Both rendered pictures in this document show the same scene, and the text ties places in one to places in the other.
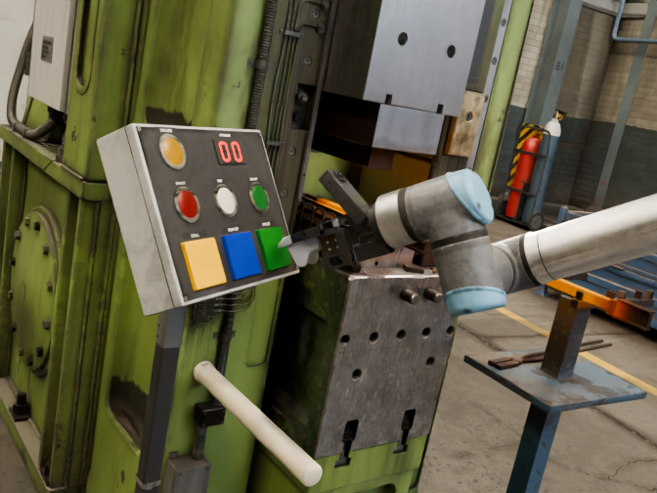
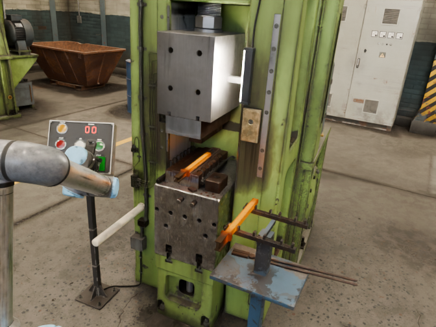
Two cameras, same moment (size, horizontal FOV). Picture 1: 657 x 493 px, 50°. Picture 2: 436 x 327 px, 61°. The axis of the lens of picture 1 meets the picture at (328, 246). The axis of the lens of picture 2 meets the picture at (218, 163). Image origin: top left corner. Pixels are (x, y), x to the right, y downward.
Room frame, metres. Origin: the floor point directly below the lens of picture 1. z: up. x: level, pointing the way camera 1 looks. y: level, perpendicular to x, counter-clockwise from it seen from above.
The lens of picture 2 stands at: (0.87, -1.77, 1.80)
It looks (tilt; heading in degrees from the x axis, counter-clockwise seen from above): 23 degrees down; 60
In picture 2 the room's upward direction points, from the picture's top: 4 degrees clockwise
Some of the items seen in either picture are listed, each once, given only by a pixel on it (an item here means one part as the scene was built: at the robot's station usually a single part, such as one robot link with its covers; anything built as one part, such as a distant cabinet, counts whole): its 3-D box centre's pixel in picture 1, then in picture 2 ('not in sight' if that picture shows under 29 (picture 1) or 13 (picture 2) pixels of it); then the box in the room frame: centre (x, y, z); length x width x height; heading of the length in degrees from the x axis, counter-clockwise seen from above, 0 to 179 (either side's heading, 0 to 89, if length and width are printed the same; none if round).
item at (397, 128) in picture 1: (352, 116); (200, 117); (1.77, 0.00, 1.24); 0.42 x 0.20 x 0.10; 39
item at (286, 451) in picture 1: (253, 419); (119, 224); (1.32, 0.08, 0.62); 0.44 x 0.05 x 0.05; 39
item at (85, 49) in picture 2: not in sight; (76, 65); (2.23, 7.08, 0.42); 1.89 x 1.20 x 0.85; 122
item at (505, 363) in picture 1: (555, 352); (292, 266); (1.94, -0.70, 0.68); 0.60 x 0.04 x 0.01; 133
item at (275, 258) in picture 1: (272, 248); (98, 163); (1.22, 0.10, 1.01); 0.07 x 0.05 x 0.07; 154
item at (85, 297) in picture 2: not in sight; (96, 289); (1.19, 0.26, 0.05); 0.22 x 0.22 x 0.09; 39
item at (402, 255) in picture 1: (331, 226); (198, 164); (1.77, 0.00, 0.96); 0.42 x 0.20 x 0.09; 39
